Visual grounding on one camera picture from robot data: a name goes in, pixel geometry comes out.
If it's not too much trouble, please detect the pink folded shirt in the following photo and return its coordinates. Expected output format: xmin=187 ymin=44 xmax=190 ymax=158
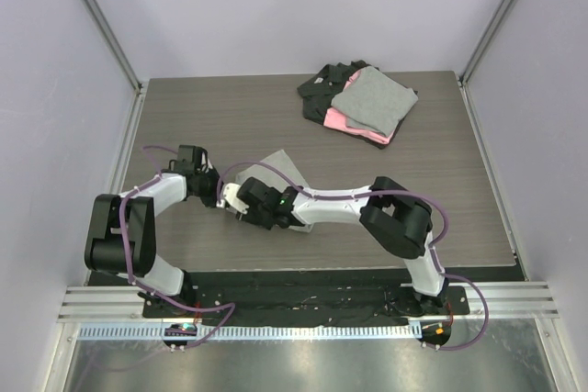
xmin=324 ymin=66 xmax=402 ymax=145

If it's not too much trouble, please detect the aluminium front rail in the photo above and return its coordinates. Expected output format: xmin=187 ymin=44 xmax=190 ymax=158
xmin=57 ymin=282 xmax=560 ymax=323

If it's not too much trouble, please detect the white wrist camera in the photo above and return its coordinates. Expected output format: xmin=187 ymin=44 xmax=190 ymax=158
xmin=217 ymin=183 xmax=249 ymax=215
xmin=200 ymin=155 xmax=214 ymax=173

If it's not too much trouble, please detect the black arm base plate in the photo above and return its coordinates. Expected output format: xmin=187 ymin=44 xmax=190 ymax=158
xmin=141 ymin=267 xmax=469 ymax=327

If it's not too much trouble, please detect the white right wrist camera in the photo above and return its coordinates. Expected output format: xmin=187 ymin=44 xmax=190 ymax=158
xmin=217 ymin=183 xmax=249 ymax=215

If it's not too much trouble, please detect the white slotted cable duct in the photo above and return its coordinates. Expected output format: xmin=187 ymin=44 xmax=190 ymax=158
xmin=78 ymin=321 xmax=422 ymax=342

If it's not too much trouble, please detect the grey folded shirt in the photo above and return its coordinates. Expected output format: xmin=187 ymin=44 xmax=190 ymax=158
xmin=332 ymin=66 xmax=418 ymax=137

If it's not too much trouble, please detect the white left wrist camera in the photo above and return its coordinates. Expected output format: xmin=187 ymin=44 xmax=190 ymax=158
xmin=200 ymin=155 xmax=214 ymax=173

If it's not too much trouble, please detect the right aluminium frame post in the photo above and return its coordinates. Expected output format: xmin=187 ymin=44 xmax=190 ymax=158
xmin=458 ymin=0 xmax=517 ymax=87

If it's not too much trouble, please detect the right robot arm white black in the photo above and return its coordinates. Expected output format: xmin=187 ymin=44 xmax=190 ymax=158
xmin=220 ymin=177 xmax=448 ymax=314

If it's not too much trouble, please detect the grey cloth napkin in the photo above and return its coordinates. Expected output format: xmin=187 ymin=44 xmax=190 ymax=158
xmin=234 ymin=150 xmax=312 ymax=233

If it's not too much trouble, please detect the left aluminium frame post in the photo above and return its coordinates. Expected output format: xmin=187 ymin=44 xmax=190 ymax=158
xmin=81 ymin=0 xmax=142 ymax=94

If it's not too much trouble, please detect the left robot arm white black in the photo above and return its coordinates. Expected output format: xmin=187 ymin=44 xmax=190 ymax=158
xmin=84 ymin=145 xmax=220 ymax=318

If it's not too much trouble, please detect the black polo shirt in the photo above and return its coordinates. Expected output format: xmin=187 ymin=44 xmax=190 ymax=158
xmin=297 ymin=61 xmax=403 ymax=150

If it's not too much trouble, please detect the aluminium frame post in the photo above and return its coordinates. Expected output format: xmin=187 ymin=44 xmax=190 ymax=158
xmin=81 ymin=0 xmax=142 ymax=94
xmin=458 ymin=0 xmax=517 ymax=87

